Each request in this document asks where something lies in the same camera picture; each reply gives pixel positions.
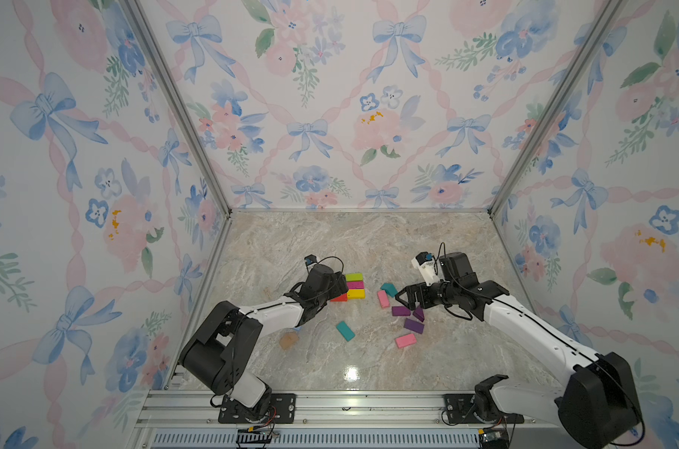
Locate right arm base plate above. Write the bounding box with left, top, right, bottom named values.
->
left=442, top=393, right=524, bottom=426

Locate purple block upper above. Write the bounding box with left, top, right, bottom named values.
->
left=391, top=306, right=412, bottom=317

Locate purple block lower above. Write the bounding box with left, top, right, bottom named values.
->
left=404, top=318, right=425, bottom=335

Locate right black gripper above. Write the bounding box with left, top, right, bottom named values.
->
left=394, top=278, right=458, bottom=309

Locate left frame post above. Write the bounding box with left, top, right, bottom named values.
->
left=119, top=0, right=232, bottom=219

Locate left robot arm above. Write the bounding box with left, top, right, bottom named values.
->
left=178, top=263, right=348, bottom=418

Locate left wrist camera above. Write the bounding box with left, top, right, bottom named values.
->
left=305, top=254, right=318, bottom=267

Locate yellow block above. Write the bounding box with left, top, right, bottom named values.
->
left=347, top=289, right=366, bottom=299

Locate right frame post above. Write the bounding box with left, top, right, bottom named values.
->
left=488, top=0, right=626, bottom=219

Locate purple triangle block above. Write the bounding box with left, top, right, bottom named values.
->
left=412, top=308, right=425, bottom=323

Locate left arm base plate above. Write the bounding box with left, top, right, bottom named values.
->
left=218, top=393, right=297, bottom=426

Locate frame post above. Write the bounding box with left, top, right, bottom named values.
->
left=119, top=0, right=232, bottom=219
left=488, top=0, right=626, bottom=219

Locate lime green block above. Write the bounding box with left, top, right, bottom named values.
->
left=345, top=273, right=364, bottom=282

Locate teal rectangular block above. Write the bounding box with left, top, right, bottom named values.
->
left=336, top=322, right=355, bottom=342

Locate green circuit board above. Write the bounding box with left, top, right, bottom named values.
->
left=478, top=430, right=510, bottom=449

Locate light pink upright block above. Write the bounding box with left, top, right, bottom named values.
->
left=377, top=290, right=390, bottom=309

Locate tan wooden block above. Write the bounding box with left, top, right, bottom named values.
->
left=279, top=331, right=299, bottom=351

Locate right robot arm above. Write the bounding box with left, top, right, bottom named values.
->
left=395, top=252, right=646, bottom=448

